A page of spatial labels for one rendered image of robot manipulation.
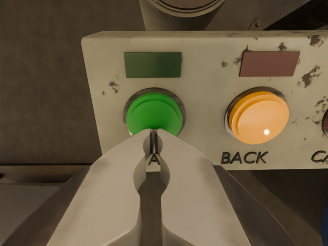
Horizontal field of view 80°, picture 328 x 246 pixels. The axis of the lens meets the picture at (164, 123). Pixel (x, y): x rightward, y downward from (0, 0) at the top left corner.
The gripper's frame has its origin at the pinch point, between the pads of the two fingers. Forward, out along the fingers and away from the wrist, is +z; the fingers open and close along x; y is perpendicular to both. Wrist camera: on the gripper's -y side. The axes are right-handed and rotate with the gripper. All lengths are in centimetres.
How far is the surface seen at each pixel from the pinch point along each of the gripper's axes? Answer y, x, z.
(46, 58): 7, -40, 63
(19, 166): 44, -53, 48
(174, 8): -7.2, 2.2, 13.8
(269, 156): 3.9, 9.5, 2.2
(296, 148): 3.0, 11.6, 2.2
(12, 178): 48, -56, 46
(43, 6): -9, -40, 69
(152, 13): -6.8, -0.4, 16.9
